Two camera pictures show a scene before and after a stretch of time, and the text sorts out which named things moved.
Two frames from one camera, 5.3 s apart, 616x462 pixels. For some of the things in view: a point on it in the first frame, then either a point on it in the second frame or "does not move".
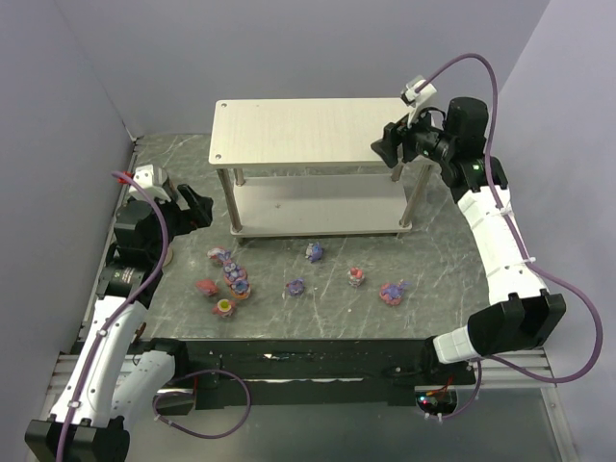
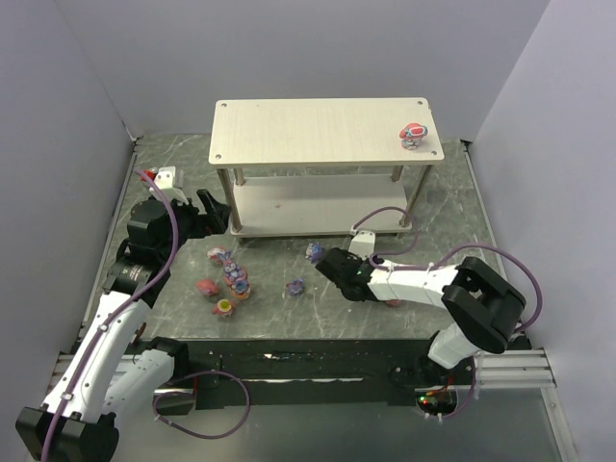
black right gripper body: x=397 y=141 to x=334 y=268
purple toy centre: x=295 y=287 does not move
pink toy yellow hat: x=224 y=307 does not move
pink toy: x=206 y=286 does not move
